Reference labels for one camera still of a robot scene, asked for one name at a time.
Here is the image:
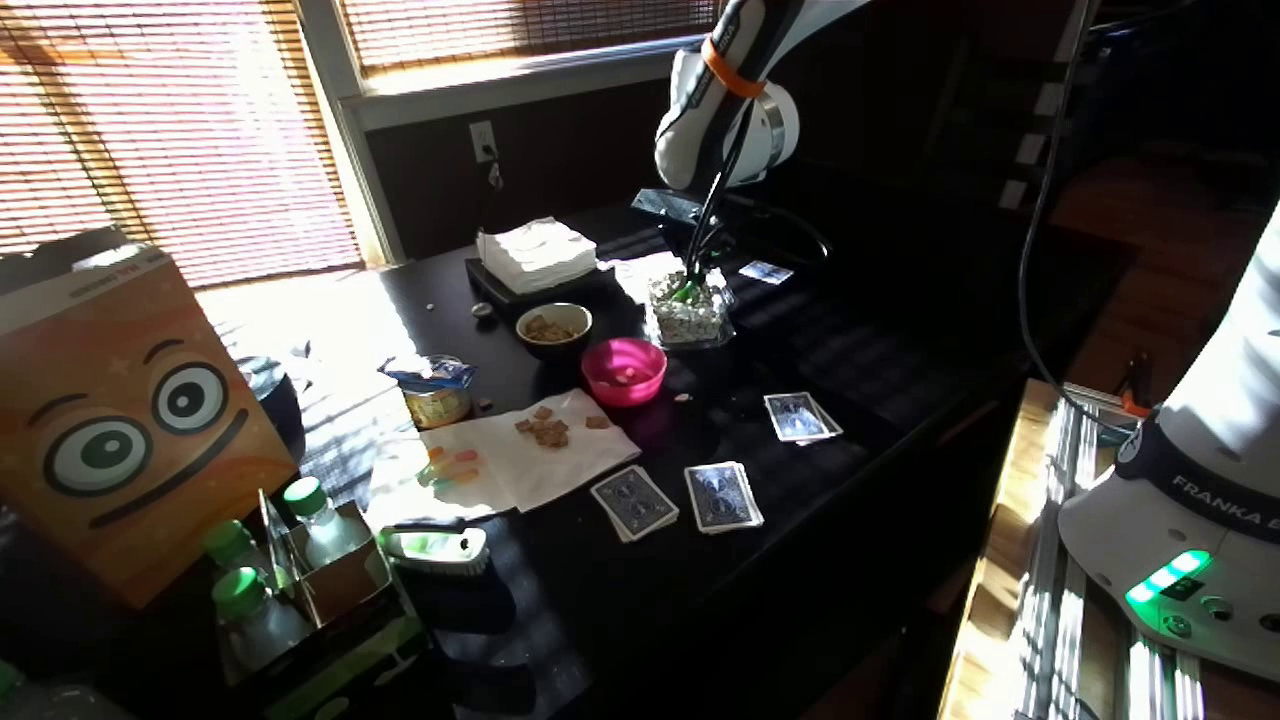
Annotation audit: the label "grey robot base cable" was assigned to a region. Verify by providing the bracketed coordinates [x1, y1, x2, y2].
[1012, 0, 1139, 431]

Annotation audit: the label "white rectangular box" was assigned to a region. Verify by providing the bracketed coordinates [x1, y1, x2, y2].
[470, 213, 599, 296]

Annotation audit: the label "orange cable strap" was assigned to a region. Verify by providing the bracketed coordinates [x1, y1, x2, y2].
[698, 34, 772, 102]

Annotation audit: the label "green bottle carrier box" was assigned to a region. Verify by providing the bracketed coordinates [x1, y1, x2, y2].
[217, 504, 433, 712]

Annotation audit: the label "black tray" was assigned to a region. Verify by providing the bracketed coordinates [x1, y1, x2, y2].
[458, 253, 628, 322]

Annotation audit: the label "orange cardboard box with face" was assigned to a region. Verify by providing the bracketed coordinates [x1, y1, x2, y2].
[0, 237, 300, 612]

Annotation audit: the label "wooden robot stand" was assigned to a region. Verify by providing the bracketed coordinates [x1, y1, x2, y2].
[934, 377, 1280, 720]

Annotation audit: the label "playing card front right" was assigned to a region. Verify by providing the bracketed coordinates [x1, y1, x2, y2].
[735, 254, 798, 291]

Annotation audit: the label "large window blind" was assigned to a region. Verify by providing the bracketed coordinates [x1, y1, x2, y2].
[0, 0, 369, 291]

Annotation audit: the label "narrow window blind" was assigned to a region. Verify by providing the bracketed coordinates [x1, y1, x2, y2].
[335, 0, 732, 75]

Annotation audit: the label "dark plaid cloth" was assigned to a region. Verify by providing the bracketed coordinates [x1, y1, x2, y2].
[421, 512, 599, 720]

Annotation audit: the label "playing card left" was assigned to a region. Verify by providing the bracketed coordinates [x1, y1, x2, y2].
[589, 459, 684, 547]

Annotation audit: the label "brown crumbs pile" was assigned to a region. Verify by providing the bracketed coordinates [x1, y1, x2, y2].
[512, 404, 577, 451]

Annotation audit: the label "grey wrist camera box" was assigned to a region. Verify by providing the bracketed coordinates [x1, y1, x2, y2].
[633, 185, 711, 230]

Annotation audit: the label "white beans pile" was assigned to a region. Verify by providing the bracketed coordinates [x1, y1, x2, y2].
[654, 285, 732, 338]

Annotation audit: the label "orange crumbs pile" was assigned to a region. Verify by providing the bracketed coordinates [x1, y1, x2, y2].
[424, 441, 489, 489]

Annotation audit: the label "pink plastic bowl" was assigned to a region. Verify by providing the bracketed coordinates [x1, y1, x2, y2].
[577, 330, 671, 413]

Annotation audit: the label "aluminium frame rails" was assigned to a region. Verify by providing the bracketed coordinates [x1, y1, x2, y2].
[1009, 392, 1212, 720]

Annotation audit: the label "transparent plastic container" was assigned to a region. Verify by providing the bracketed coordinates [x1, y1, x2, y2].
[642, 262, 739, 355]

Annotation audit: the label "white paper towel sheet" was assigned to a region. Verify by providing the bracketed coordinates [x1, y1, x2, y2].
[394, 389, 642, 521]

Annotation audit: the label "green cap glass bottle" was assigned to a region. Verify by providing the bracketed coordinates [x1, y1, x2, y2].
[277, 473, 378, 593]
[199, 515, 277, 578]
[209, 564, 321, 683]

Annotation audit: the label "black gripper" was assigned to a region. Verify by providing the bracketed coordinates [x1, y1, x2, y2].
[671, 217, 732, 298]

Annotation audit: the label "white wall outlet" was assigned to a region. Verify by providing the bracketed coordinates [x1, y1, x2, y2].
[462, 116, 509, 191]

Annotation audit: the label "white cereal bowl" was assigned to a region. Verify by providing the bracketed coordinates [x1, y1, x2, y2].
[512, 296, 599, 355]

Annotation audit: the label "brown cereal pieces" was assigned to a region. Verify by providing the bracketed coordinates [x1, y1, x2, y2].
[525, 307, 589, 338]

